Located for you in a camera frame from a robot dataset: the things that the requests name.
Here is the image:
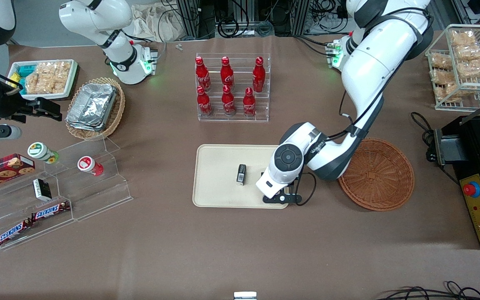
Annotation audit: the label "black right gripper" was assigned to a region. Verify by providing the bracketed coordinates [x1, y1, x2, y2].
[0, 89, 63, 125]

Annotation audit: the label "aluminium foil tray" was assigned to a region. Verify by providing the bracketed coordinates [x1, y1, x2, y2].
[66, 83, 118, 132]

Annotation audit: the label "cream plastic tray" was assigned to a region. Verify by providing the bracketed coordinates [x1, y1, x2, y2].
[193, 144, 289, 209]

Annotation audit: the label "oval light wicker basket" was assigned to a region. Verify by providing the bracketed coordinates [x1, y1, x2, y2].
[65, 77, 126, 140]

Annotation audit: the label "round brown wicker basket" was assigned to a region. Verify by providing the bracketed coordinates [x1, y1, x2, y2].
[338, 138, 415, 212]

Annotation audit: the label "white plastic snack bin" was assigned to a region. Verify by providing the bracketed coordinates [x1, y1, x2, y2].
[7, 59, 79, 101]

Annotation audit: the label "clear bag of rice crackers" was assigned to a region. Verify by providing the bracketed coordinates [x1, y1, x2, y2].
[23, 61, 72, 95]

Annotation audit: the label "cup with green lid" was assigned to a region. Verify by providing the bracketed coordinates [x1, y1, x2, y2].
[27, 142, 60, 164]

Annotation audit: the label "teal snack box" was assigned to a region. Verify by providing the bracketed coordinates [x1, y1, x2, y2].
[16, 64, 37, 78]

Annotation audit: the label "cup with red lid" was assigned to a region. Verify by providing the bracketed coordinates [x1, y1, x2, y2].
[77, 156, 104, 177]

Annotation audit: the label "red cookie box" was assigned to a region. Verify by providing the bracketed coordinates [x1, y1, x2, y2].
[0, 154, 35, 193]

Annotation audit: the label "small black and white box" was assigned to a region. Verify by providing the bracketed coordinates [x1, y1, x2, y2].
[32, 178, 52, 202]

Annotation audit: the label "clear acrylic bottle rack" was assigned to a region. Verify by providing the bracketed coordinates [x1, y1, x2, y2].
[195, 53, 271, 123]

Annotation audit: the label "clear acrylic stepped display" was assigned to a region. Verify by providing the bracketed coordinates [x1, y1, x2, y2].
[0, 135, 133, 251]

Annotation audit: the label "red cola bottle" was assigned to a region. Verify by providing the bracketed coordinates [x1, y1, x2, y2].
[195, 57, 211, 92]
[222, 85, 237, 116]
[252, 57, 266, 93]
[243, 87, 257, 117]
[220, 57, 235, 90]
[197, 86, 213, 117]

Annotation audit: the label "Snickers chocolate bar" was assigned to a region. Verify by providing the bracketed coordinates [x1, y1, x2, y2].
[31, 201, 71, 222]
[0, 219, 34, 247]

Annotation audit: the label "white cloth bag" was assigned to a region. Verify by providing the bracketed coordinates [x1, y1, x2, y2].
[130, 3, 191, 42]

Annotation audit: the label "black appliance housing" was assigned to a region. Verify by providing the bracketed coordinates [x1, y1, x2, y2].
[434, 115, 480, 250]

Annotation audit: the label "clear packet of crackers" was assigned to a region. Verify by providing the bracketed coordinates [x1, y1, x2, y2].
[455, 44, 480, 61]
[431, 69, 455, 85]
[450, 30, 477, 46]
[430, 52, 453, 70]
[436, 83, 470, 103]
[457, 58, 480, 80]

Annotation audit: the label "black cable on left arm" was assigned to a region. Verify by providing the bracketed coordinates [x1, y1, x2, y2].
[296, 90, 386, 207]

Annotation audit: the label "black appliance power cable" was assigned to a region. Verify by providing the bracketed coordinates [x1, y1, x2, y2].
[410, 112, 461, 186]

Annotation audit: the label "aluminium frame post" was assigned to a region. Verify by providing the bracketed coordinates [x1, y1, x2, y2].
[176, 0, 218, 40]
[292, 0, 328, 36]

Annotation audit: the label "grey metal bracket box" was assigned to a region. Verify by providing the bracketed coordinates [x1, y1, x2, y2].
[434, 127, 470, 166]

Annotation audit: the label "black floor cables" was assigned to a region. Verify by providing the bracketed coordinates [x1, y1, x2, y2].
[375, 281, 480, 300]

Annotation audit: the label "coiled black cable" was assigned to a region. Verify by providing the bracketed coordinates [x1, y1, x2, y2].
[217, 17, 241, 39]

